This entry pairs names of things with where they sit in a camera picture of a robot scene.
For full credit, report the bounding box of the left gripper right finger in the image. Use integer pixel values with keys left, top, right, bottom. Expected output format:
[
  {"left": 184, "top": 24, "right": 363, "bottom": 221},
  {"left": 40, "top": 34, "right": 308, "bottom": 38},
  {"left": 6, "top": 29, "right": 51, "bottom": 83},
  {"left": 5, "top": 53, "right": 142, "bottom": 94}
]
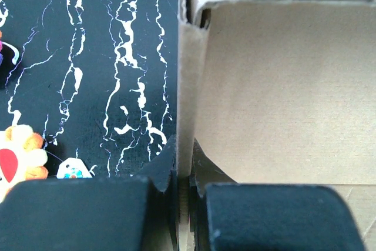
[{"left": 190, "top": 142, "right": 365, "bottom": 250}]

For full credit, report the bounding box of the rainbow plush flower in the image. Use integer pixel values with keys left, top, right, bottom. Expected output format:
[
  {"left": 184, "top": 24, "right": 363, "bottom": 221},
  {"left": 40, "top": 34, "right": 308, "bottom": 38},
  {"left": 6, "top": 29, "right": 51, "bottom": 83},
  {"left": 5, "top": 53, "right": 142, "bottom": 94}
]
[{"left": 0, "top": 30, "right": 21, "bottom": 87}]

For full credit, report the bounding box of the orange plush flower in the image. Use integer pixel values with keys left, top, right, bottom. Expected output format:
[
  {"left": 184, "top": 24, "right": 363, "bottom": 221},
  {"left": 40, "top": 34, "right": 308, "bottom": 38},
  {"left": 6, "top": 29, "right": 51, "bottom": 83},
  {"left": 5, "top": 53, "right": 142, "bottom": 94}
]
[{"left": 1, "top": 125, "right": 48, "bottom": 201}]

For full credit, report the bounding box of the brown cardboard box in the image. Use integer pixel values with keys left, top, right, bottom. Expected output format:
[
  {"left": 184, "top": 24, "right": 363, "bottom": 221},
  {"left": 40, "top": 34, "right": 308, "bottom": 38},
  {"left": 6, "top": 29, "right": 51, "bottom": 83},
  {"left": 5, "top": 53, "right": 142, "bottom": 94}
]
[{"left": 176, "top": 0, "right": 375, "bottom": 250}]

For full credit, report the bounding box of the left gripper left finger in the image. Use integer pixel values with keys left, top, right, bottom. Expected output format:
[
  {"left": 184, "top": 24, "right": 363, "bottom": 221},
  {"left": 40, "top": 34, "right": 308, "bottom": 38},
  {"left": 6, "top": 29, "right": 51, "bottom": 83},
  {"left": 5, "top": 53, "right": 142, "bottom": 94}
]
[{"left": 1, "top": 136, "right": 177, "bottom": 250}]

